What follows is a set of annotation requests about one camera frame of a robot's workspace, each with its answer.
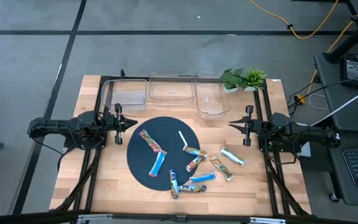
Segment thin white cable loop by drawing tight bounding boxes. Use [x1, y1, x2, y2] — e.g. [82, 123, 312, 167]
[308, 93, 331, 110]

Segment blue orange granola bar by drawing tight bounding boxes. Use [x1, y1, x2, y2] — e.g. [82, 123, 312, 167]
[182, 144, 209, 159]

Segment red granola bar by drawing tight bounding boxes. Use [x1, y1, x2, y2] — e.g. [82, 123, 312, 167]
[185, 155, 205, 173]
[138, 129, 162, 154]

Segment purple oatmeal raisin granola bar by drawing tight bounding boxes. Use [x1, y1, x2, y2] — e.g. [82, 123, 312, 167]
[169, 169, 180, 200]
[178, 184, 208, 194]

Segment grassy plant white pot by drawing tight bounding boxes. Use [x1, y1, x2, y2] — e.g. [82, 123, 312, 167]
[242, 67, 267, 93]

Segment broad-leaf plant white pot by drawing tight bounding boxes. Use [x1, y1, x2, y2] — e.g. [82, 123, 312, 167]
[220, 67, 246, 95]

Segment dark grey side desk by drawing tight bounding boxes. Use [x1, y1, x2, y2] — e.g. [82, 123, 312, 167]
[314, 52, 358, 208]

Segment black aluminium rig frame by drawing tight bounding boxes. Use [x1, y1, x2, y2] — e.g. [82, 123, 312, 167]
[0, 68, 358, 224]

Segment round dark blue woven mat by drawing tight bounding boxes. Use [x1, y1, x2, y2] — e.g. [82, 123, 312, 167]
[126, 116, 201, 192]

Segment yellow extension cable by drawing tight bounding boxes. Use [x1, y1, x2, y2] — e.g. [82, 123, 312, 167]
[249, 0, 340, 40]
[306, 0, 358, 96]

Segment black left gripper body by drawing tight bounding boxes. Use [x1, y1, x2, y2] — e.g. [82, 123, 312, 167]
[103, 103, 124, 146]

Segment silver frame bracket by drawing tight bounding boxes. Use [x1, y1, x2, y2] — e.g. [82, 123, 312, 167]
[249, 217, 287, 224]
[78, 213, 113, 224]

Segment pale teal granola bar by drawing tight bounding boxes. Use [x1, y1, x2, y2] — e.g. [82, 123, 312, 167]
[219, 146, 247, 167]

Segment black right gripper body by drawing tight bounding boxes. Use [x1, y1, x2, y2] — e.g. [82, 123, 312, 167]
[243, 105, 264, 147]

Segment black power adapter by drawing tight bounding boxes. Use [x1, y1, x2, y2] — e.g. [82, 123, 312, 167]
[340, 55, 358, 90]

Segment long clear plastic bin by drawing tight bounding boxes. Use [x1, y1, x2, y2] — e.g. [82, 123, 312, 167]
[195, 70, 232, 121]

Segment black stand legs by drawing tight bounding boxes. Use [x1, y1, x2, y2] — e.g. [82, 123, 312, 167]
[323, 0, 358, 65]

